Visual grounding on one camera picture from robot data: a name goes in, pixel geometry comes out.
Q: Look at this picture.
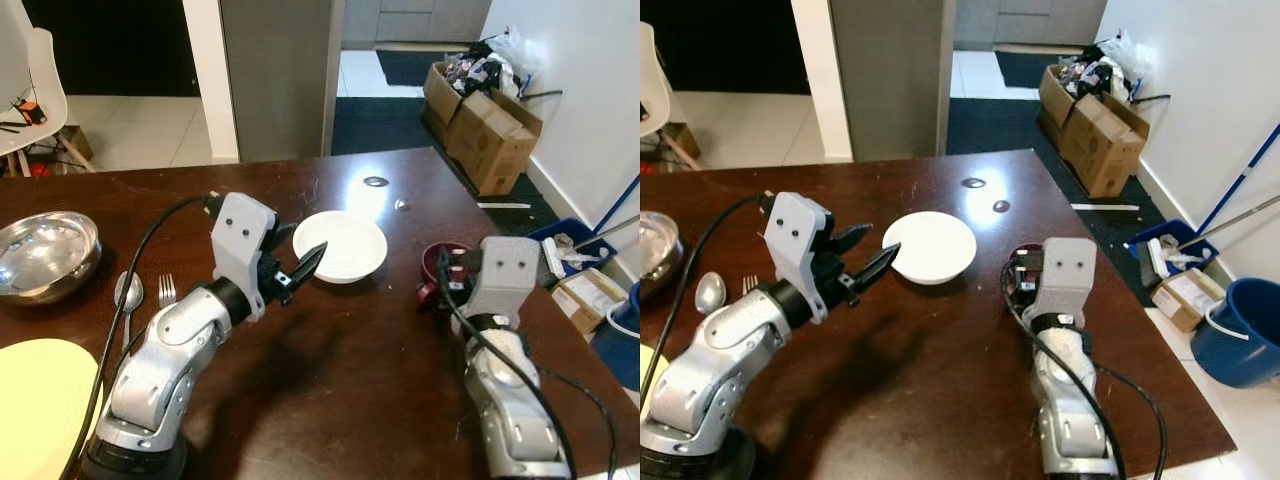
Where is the white bowl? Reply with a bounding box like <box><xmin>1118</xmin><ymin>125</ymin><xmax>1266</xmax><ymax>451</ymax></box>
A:
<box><xmin>292</xmin><ymin>211</ymin><xmax>389</xmax><ymax>285</ymax></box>
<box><xmin>881</xmin><ymin>211</ymin><xmax>979</xmax><ymax>287</ymax></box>

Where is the blue plastic crate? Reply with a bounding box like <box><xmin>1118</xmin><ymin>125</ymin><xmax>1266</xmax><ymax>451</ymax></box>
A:
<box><xmin>526</xmin><ymin>217</ymin><xmax>619</xmax><ymax>278</ymax></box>
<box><xmin>1126</xmin><ymin>219</ymin><xmax>1223</xmax><ymax>283</ymax></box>

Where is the metal spoon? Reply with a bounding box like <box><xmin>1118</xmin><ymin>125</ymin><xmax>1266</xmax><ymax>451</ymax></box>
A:
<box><xmin>694</xmin><ymin>271</ymin><xmax>729</xmax><ymax>317</ymax></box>
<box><xmin>113</xmin><ymin>270</ymin><xmax>146</xmax><ymax>353</ymax></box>

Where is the small labelled cardboard box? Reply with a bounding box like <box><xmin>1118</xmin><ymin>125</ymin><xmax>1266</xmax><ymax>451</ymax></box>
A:
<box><xmin>549</xmin><ymin>267</ymin><xmax>632</xmax><ymax>337</ymax></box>
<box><xmin>1149</xmin><ymin>267</ymin><xmax>1233</xmax><ymax>334</ymax></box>

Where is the large closed cardboard box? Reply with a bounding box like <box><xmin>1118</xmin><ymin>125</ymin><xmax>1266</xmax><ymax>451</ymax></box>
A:
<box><xmin>1060</xmin><ymin>93</ymin><xmax>1152</xmax><ymax>200</ymax></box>
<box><xmin>446</xmin><ymin>91</ymin><xmax>544</xmax><ymax>198</ymax></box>

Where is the silver metal pole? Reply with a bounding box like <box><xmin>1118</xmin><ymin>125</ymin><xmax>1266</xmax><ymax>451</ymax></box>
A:
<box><xmin>574</xmin><ymin>214</ymin><xmax>641</xmax><ymax>252</ymax></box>
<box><xmin>1178</xmin><ymin>194</ymin><xmax>1280</xmax><ymax>253</ymax></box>

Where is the stainless steel bowl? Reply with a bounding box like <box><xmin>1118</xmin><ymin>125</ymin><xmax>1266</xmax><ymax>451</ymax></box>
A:
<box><xmin>0</xmin><ymin>211</ymin><xmax>103</xmax><ymax>305</ymax></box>
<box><xmin>640</xmin><ymin>210</ymin><xmax>686</xmax><ymax>299</ymax></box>

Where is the open cardboard box with rubbish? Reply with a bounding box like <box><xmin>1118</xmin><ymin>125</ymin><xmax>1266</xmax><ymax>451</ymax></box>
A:
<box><xmin>422</xmin><ymin>60</ymin><xmax>501</xmax><ymax>146</ymax></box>
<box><xmin>1037</xmin><ymin>63</ymin><xmax>1111</xmax><ymax>149</ymax></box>

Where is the blue bucket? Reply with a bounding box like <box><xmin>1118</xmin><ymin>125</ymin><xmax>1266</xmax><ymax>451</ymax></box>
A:
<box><xmin>591</xmin><ymin>283</ymin><xmax>641</xmax><ymax>392</ymax></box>
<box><xmin>1189</xmin><ymin>277</ymin><xmax>1280</xmax><ymax>390</ymax></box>

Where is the small brown box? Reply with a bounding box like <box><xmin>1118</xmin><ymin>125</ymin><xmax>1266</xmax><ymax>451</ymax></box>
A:
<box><xmin>58</xmin><ymin>124</ymin><xmax>95</xmax><ymax>164</ymax></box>
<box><xmin>664</xmin><ymin>121</ymin><xmax>703</xmax><ymax>163</ymax></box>

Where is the dark floor mat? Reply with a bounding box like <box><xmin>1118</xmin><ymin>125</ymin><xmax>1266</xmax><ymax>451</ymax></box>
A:
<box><xmin>375</xmin><ymin>49</ymin><xmax>473</xmax><ymax>88</ymax></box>
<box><xmin>994</xmin><ymin>50</ymin><xmax>1076</xmax><ymax>90</ymax></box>

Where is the pale yellow plate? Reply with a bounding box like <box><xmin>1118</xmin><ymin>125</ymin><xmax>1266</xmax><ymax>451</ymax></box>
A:
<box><xmin>0</xmin><ymin>338</ymin><xmax>102</xmax><ymax>480</ymax></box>
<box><xmin>640</xmin><ymin>344</ymin><xmax>672</xmax><ymax>423</ymax></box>

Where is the clear plastic bag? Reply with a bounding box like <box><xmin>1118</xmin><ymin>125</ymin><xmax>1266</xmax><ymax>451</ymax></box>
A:
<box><xmin>478</xmin><ymin>28</ymin><xmax>547</xmax><ymax>101</ymax></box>
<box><xmin>1092</xmin><ymin>28</ymin><xmax>1149</xmax><ymax>101</ymax></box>

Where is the white chair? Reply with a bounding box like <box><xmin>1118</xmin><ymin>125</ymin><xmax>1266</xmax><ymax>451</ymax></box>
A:
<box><xmin>0</xmin><ymin>27</ymin><xmax>97</xmax><ymax>177</ymax></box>
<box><xmin>640</xmin><ymin>21</ymin><xmax>703</xmax><ymax>172</ymax></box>

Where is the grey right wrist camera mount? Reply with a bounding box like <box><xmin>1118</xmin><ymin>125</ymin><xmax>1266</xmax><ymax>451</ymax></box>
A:
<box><xmin>1040</xmin><ymin>238</ymin><xmax>1099</xmax><ymax>322</ymax></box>
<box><xmin>462</xmin><ymin>236</ymin><xmax>542</xmax><ymax>327</ymax></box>

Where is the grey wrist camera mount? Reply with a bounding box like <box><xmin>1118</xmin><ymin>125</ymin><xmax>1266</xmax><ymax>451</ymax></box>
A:
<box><xmin>763</xmin><ymin>192</ymin><xmax>834</xmax><ymax>324</ymax></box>
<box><xmin>211</xmin><ymin>192</ymin><xmax>279</xmax><ymax>322</ymax></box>
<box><xmin>1040</xmin><ymin>238</ymin><xmax>1099</xmax><ymax>322</ymax></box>
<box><xmin>462</xmin><ymin>236</ymin><xmax>542</xmax><ymax>327</ymax></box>

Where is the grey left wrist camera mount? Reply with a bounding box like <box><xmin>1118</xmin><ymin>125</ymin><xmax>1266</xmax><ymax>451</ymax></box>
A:
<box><xmin>763</xmin><ymin>192</ymin><xmax>834</xmax><ymax>324</ymax></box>
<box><xmin>211</xmin><ymin>192</ymin><xmax>279</xmax><ymax>322</ymax></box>

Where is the blue mop handle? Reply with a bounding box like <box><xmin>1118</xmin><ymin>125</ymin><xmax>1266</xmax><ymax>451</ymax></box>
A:
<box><xmin>590</xmin><ymin>174</ymin><xmax>641</xmax><ymax>237</ymax></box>
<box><xmin>1195</xmin><ymin>124</ymin><xmax>1280</xmax><ymax>237</ymax></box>

